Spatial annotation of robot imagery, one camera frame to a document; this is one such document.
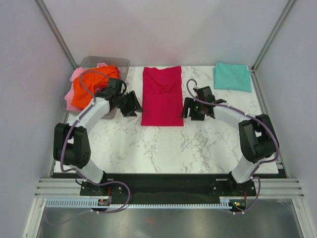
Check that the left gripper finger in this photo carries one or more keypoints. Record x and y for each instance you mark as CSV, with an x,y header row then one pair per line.
x,y
128,111
134,105

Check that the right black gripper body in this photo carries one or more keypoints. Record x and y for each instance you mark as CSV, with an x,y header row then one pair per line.
x,y
196,111

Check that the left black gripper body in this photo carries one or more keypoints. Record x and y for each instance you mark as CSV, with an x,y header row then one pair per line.
x,y
124,100

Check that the crimson red t shirt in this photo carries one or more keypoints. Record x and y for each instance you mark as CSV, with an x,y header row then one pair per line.
x,y
162,99

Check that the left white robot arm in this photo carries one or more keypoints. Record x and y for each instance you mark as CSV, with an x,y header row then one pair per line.
x,y
71,146

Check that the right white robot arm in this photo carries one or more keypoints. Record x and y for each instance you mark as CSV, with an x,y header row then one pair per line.
x,y
257,143

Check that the folded teal t shirt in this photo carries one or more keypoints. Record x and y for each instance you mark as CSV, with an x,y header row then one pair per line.
x,y
232,77

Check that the orange t shirt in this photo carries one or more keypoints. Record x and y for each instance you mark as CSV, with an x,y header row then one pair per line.
x,y
91,85

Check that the light pink t shirt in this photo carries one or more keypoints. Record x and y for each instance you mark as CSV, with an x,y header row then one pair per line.
x,y
73,91

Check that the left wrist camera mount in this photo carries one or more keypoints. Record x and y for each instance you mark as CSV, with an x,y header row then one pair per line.
x,y
116,87

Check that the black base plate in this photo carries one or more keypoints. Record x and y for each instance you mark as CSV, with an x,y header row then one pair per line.
x,y
169,189

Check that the left aluminium frame post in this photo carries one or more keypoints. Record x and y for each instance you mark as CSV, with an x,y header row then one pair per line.
x,y
55,31

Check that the aluminium frame post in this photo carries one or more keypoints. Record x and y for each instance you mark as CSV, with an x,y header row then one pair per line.
x,y
273,33
55,31

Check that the white slotted cable duct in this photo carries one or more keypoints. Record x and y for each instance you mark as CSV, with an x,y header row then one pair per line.
x,y
95,203

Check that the right aluminium frame post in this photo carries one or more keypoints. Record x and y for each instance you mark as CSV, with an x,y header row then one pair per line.
x,y
273,33

